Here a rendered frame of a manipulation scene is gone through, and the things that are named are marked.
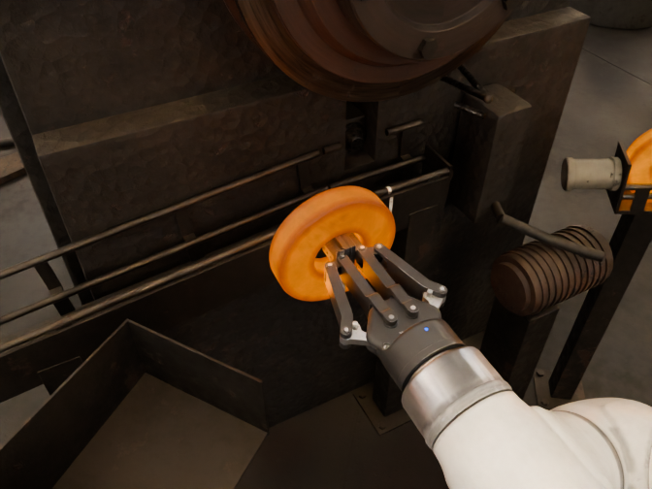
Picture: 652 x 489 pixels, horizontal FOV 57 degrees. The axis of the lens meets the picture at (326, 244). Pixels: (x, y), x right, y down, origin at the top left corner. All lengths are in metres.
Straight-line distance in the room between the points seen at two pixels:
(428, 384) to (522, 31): 0.76
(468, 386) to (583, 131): 2.19
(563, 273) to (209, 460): 0.72
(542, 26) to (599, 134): 1.52
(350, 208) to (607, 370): 1.22
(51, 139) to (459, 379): 0.61
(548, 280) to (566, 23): 0.46
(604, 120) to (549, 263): 1.65
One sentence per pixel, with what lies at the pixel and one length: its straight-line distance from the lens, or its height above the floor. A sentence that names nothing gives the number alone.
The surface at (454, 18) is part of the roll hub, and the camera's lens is 0.78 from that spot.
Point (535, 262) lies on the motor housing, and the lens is 1.17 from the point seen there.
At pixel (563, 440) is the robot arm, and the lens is 0.54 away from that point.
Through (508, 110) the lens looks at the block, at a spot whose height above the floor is 0.80.
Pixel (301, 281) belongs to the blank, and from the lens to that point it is 0.69.
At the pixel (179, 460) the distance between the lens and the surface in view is 0.81.
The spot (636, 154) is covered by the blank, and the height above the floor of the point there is 0.73.
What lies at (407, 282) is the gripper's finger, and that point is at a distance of 0.65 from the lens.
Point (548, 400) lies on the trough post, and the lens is 1.64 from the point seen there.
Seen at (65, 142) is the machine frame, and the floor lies 0.87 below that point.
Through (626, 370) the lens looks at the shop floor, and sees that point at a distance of 1.78.
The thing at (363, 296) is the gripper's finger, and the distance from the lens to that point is 0.62.
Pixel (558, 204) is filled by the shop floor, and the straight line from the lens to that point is 2.23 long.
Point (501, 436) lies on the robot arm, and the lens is 0.51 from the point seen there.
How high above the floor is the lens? 1.31
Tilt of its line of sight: 43 degrees down
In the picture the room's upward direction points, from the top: straight up
